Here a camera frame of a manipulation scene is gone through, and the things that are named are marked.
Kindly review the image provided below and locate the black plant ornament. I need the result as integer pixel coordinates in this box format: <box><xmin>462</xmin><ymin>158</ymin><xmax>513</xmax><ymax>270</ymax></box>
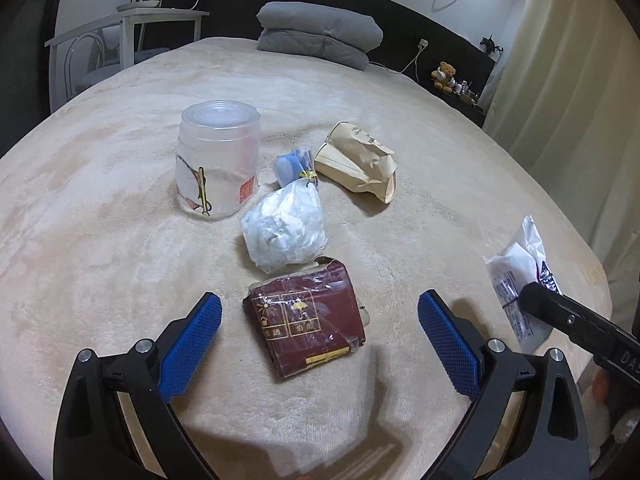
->
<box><xmin>480</xmin><ymin>35</ymin><xmax>503</xmax><ymax>55</ymax></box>

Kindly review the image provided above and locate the white side table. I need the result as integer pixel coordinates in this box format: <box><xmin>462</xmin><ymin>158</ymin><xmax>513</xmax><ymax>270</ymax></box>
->
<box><xmin>43</xmin><ymin>8</ymin><xmax>209</xmax><ymax>113</ymax></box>

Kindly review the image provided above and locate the grey pillow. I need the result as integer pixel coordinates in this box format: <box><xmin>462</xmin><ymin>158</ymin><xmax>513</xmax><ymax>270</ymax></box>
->
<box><xmin>257</xmin><ymin>29</ymin><xmax>370</xmax><ymax>70</ymax></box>
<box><xmin>256</xmin><ymin>1</ymin><xmax>383</xmax><ymax>52</ymax></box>

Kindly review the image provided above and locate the brown paper cup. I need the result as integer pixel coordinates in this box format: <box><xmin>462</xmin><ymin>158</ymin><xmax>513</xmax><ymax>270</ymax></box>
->
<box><xmin>314</xmin><ymin>122</ymin><xmax>398</xmax><ymax>205</ymax></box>

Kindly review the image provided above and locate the black headboard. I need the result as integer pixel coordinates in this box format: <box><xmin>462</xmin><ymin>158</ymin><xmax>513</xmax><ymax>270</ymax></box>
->
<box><xmin>162</xmin><ymin>0</ymin><xmax>495</xmax><ymax>93</ymax></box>

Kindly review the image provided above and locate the clear plastic lidded container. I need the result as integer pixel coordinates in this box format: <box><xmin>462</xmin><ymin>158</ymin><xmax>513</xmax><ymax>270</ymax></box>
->
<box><xmin>175</xmin><ymin>100</ymin><xmax>260</xmax><ymax>219</ymax></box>

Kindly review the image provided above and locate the white charger cable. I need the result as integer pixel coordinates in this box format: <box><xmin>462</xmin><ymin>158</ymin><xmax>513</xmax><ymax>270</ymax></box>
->
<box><xmin>368</xmin><ymin>38</ymin><xmax>431</xmax><ymax>82</ymax></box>

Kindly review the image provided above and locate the metal frame chair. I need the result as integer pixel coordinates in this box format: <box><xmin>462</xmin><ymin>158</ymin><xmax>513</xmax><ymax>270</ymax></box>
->
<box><xmin>62</xmin><ymin>27</ymin><xmax>172</xmax><ymax>104</ymax></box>

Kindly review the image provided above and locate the dark red snack box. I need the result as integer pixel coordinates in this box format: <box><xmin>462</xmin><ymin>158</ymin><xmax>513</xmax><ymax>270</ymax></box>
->
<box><xmin>243</xmin><ymin>257</ymin><xmax>366</xmax><ymax>379</ymax></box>

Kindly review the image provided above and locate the white plastic bag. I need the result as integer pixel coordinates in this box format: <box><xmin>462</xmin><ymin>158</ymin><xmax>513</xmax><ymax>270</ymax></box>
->
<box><xmin>241</xmin><ymin>179</ymin><xmax>328</xmax><ymax>274</ymax></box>

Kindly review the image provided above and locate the brown teddy bear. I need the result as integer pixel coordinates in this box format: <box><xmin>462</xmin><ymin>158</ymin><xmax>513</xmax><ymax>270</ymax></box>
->
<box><xmin>432</xmin><ymin>62</ymin><xmax>456</xmax><ymax>94</ymax></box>

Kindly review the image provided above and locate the white printed plastic wrapper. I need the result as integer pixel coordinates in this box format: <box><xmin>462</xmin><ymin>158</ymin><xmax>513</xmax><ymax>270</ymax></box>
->
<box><xmin>485</xmin><ymin>216</ymin><xmax>560</xmax><ymax>354</ymax></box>

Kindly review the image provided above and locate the cream curtain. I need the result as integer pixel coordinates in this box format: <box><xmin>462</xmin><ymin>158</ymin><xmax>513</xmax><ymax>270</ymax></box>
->
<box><xmin>482</xmin><ymin>0</ymin><xmax>640</xmax><ymax>281</ymax></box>

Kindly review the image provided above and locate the upper grey pillow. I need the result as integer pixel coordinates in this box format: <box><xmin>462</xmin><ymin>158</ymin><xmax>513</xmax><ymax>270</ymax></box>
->
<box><xmin>256</xmin><ymin>1</ymin><xmax>383</xmax><ymax>52</ymax></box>

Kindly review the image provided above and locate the small blue white wrapper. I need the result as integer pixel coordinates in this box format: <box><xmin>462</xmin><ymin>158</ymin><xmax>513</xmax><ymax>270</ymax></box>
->
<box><xmin>272</xmin><ymin>146</ymin><xmax>317</xmax><ymax>188</ymax></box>

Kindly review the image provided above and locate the lower grey pillow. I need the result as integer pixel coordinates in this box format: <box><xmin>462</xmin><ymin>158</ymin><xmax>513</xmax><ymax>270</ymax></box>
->
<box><xmin>257</xmin><ymin>29</ymin><xmax>370</xmax><ymax>70</ymax></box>

